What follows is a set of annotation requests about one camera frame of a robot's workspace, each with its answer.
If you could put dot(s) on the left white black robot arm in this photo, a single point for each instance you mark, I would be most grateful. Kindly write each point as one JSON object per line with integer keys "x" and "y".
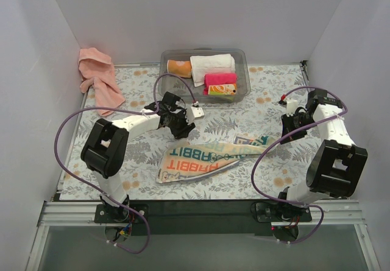
{"x": 105, "y": 148}

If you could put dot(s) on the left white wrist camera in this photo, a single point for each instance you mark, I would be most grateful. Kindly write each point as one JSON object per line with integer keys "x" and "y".
{"x": 194, "y": 113}

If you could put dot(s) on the white rolled towel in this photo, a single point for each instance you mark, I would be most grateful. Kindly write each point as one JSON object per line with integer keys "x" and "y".
{"x": 202, "y": 65}

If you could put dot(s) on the floral table mat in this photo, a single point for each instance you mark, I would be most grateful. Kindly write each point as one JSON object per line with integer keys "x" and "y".
{"x": 256, "y": 115}

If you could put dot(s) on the aluminium frame rail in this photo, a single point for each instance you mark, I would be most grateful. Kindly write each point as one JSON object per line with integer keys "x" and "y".
{"x": 336, "y": 212}

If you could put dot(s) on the rabbit print towel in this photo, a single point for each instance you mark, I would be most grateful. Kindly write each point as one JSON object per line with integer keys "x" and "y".
{"x": 190, "y": 162}

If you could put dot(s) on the orange print rolled towel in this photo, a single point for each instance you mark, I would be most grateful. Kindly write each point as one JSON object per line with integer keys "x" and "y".
{"x": 221, "y": 90}

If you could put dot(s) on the clear plastic bin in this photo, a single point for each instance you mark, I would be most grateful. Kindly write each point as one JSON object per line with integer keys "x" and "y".
{"x": 184, "y": 87}

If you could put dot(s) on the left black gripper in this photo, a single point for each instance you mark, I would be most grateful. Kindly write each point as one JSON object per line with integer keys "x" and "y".
{"x": 178, "y": 125}

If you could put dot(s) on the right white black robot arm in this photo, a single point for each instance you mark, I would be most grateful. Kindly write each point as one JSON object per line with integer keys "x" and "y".
{"x": 336, "y": 168}

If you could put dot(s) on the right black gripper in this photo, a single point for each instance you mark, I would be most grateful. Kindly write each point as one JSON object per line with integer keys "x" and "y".
{"x": 290, "y": 130}

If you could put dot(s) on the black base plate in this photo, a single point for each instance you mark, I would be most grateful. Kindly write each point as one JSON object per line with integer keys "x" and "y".
{"x": 203, "y": 216}

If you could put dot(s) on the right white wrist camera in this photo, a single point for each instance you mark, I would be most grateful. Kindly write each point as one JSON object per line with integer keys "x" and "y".
{"x": 290, "y": 105}

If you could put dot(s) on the hot pink rolled towel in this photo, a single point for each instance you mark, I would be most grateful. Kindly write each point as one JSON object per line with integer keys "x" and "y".
{"x": 219, "y": 79}

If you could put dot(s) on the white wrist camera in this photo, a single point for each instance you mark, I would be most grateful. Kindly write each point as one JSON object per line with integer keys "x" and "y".
{"x": 290, "y": 105}
{"x": 194, "y": 113}

